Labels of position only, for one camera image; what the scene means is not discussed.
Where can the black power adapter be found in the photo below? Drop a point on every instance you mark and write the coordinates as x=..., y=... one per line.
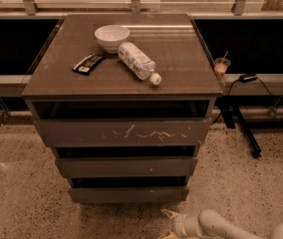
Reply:
x=248, y=78

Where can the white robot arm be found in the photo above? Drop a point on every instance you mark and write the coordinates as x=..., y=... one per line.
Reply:
x=209, y=224

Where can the grey bottom drawer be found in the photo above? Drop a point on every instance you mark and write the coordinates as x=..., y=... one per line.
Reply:
x=129, y=189

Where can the plastic cup with straw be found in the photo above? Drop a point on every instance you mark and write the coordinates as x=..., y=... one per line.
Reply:
x=221, y=65

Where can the grey drawer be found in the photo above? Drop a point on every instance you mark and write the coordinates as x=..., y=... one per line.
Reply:
x=122, y=132
x=129, y=189
x=126, y=167

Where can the grey drawer cabinet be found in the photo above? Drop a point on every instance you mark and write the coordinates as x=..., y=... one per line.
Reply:
x=188, y=87

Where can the white ceramic bowl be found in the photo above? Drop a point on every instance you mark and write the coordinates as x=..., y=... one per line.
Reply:
x=110, y=37

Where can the grey top drawer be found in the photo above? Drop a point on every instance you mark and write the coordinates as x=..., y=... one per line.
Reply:
x=122, y=132

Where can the grey middle drawer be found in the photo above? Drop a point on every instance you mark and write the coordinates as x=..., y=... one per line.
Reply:
x=126, y=167

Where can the clear plastic water bottle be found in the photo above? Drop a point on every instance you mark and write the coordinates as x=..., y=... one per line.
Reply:
x=139, y=63

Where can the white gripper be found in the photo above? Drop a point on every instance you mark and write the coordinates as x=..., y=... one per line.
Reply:
x=180, y=224

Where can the black metal stand leg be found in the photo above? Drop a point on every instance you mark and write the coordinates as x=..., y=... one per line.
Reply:
x=228, y=111

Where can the black snack bar wrapper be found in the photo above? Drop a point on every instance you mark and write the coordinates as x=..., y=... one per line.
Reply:
x=88, y=64

